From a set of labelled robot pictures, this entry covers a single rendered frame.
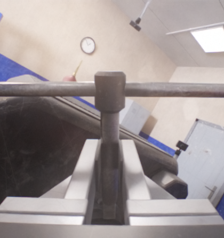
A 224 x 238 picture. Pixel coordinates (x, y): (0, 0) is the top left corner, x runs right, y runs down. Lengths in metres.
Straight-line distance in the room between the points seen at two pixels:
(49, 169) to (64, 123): 0.09
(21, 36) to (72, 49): 0.91
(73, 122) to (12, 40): 3.34
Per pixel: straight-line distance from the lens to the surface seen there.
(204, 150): 3.66
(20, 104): 0.30
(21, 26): 3.64
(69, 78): 0.74
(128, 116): 3.79
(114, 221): 0.39
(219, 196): 3.41
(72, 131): 0.32
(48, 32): 3.66
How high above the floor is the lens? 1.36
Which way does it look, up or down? 1 degrees down
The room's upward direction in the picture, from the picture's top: 29 degrees clockwise
